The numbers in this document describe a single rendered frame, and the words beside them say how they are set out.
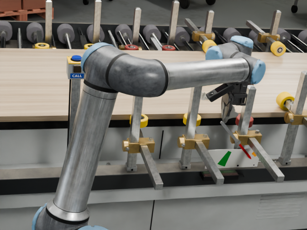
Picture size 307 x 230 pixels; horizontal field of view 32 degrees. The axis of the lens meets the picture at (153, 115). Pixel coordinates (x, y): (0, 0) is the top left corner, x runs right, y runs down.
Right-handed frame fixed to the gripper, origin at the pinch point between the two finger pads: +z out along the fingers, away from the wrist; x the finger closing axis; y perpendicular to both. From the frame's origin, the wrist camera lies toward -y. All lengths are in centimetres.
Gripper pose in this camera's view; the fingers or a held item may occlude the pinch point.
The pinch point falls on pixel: (223, 120)
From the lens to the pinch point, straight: 229.6
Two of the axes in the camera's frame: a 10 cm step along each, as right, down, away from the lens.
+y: 9.7, -0.2, 2.4
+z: -1.0, 8.8, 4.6
